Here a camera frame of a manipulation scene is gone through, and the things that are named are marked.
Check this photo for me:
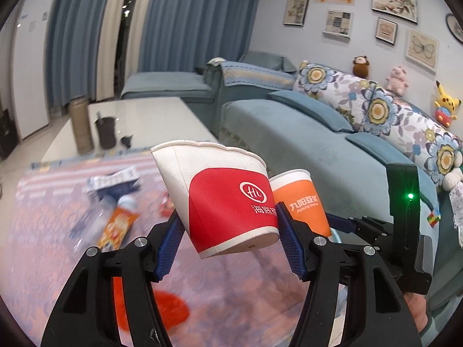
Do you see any butterfly picture frame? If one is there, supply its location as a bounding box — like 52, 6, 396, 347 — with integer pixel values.
405, 29, 440, 74

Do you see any orange snack bag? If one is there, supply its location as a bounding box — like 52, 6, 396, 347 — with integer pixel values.
97, 206, 140, 252

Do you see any red white paper cup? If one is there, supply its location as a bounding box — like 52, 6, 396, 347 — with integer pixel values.
151, 140, 279, 259

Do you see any right hand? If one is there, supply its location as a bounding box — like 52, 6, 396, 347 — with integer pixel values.
403, 292, 429, 332

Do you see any pink pig plush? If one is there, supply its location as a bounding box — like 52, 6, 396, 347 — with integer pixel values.
386, 66, 409, 96

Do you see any floral cushion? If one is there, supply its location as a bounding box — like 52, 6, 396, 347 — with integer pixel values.
293, 60, 462, 191

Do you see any tan thermos bottle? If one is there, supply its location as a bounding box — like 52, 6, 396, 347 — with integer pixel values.
68, 95, 94, 155

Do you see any yellow pikachu plush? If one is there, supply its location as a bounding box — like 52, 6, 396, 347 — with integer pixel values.
434, 81, 462, 128

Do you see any brown monkey plush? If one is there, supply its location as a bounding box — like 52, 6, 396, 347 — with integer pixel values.
352, 56, 370, 79

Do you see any dark brown cup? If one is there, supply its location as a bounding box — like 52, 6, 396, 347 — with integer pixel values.
95, 112, 116, 149

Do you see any white refrigerator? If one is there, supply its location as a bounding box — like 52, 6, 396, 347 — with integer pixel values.
11, 0, 55, 141

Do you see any blue fabric sofa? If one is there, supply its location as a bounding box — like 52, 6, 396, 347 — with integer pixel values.
122, 53, 462, 309

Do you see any blue white milk carton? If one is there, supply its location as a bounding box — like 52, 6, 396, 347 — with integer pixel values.
86, 167, 140, 201

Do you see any blue curtain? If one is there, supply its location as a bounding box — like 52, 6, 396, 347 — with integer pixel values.
45, 0, 258, 108

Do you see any clear plastic bottle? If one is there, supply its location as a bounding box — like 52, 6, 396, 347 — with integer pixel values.
67, 195, 139, 255

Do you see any black car key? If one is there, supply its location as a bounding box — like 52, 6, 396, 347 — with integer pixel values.
120, 136, 133, 149

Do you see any orange white paper cup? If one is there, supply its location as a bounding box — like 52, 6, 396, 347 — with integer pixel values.
269, 169, 331, 237

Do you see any pink patterned tablecloth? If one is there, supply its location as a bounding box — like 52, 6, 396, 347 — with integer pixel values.
1, 153, 307, 346

